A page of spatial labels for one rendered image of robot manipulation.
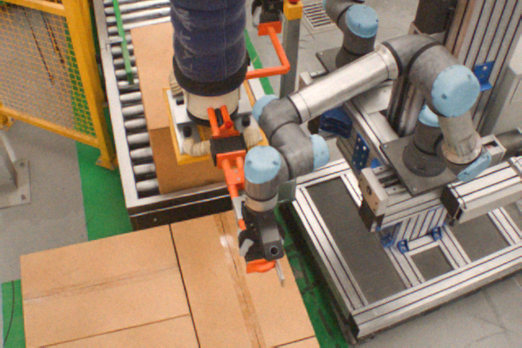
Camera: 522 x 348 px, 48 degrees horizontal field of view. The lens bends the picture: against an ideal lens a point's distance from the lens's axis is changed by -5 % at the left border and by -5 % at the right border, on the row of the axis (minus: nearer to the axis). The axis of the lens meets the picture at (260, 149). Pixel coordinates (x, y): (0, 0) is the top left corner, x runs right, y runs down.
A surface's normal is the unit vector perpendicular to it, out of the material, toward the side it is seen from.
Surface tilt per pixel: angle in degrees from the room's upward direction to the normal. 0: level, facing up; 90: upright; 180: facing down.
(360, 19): 8
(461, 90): 84
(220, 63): 75
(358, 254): 0
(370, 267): 0
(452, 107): 83
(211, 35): 69
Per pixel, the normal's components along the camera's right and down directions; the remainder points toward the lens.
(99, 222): 0.02, -0.65
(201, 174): 0.26, 0.73
